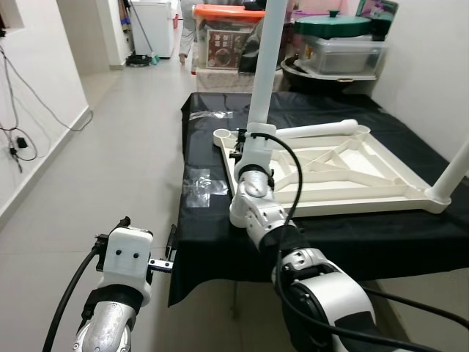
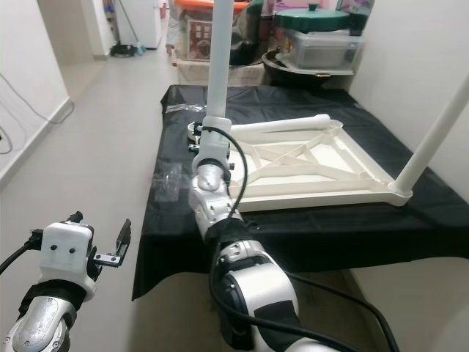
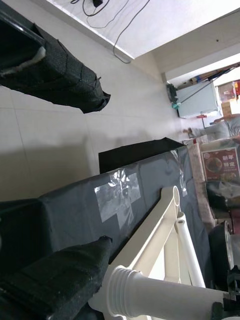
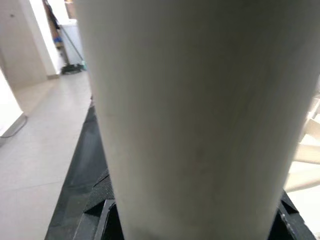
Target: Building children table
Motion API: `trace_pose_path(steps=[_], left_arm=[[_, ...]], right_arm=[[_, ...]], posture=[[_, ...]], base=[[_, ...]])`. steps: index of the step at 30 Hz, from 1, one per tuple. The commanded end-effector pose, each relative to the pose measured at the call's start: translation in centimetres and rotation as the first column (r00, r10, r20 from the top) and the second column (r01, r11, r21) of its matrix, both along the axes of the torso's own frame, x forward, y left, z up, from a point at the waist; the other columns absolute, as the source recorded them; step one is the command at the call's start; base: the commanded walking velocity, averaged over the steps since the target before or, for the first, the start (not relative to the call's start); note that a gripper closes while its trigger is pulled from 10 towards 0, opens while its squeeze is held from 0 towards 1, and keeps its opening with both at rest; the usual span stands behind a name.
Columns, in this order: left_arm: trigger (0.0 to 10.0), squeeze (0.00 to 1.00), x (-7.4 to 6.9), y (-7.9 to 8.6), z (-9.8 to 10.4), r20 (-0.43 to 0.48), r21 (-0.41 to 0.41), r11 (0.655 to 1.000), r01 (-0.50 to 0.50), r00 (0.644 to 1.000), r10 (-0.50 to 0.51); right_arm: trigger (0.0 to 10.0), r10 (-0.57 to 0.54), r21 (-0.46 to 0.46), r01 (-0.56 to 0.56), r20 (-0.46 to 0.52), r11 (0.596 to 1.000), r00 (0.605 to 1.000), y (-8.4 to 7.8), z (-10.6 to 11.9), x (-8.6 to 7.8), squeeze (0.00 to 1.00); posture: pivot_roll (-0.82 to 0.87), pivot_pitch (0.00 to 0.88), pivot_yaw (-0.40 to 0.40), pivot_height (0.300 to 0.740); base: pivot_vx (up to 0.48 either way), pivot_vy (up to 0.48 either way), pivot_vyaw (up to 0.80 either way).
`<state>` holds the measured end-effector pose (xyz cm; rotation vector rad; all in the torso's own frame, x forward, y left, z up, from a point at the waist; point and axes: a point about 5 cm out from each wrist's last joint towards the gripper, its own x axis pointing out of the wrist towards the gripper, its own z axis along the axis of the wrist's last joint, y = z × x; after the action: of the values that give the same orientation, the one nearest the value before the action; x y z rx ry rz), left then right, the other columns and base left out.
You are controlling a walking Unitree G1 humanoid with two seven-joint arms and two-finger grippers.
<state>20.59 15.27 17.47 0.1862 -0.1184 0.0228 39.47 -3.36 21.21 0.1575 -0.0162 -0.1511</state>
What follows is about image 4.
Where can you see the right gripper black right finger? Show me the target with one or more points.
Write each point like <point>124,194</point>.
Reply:
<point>290,222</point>

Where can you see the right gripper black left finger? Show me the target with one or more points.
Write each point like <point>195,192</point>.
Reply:
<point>102,212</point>

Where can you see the white plastic table leg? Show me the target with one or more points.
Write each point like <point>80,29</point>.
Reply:
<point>200,112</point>

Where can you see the black tablecloth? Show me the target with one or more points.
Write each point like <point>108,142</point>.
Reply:
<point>85,155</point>

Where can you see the white appliance cabinet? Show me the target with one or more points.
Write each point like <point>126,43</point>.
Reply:
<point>72,35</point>

